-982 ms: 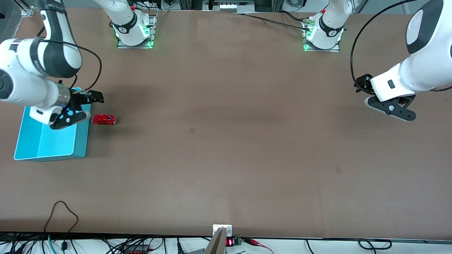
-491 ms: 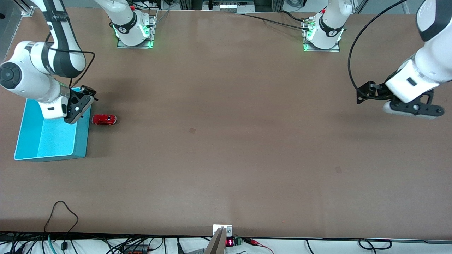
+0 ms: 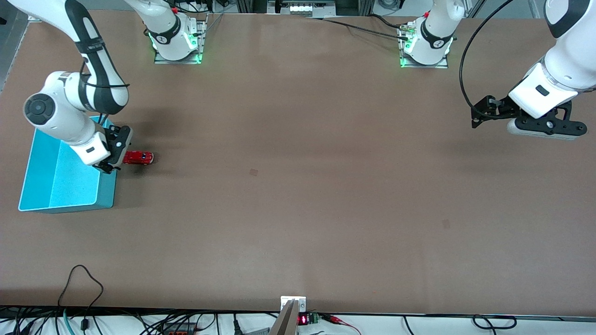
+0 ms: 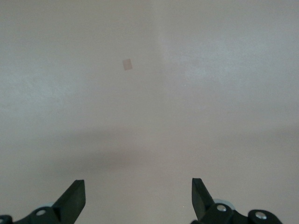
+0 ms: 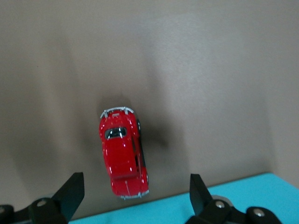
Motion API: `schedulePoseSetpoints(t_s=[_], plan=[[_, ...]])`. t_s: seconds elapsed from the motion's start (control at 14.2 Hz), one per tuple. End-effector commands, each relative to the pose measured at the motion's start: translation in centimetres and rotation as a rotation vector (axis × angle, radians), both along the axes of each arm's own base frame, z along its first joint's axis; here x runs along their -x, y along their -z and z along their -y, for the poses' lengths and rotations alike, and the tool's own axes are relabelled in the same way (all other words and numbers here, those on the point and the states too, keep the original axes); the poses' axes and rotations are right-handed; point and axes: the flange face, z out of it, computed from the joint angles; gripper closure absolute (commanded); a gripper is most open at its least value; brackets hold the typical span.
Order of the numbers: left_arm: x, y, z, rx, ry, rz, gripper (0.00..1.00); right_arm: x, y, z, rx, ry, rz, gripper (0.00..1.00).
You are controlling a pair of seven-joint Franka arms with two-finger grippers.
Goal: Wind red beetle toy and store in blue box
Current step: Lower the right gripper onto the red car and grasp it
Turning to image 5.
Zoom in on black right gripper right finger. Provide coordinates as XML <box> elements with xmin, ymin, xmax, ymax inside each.
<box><xmin>188</xmin><ymin>174</ymin><xmax>243</xmax><ymax>224</ymax></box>

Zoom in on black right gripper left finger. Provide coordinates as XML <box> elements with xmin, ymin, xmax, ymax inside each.
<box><xmin>28</xmin><ymin>172</ymin><xmax>85</xmax><ymax>224</ymax></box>

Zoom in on red beetle toy car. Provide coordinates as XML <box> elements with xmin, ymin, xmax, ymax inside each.
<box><xmin>98</xmin><ymin>106</ymin><xmax>150</xmax><ymax>201</ymax></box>

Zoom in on blue plastic box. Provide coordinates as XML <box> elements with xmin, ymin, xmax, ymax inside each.
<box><xmin>70</xmin><ymin>172</ymin><xmax>299</xmax><ymax>224</ymax></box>

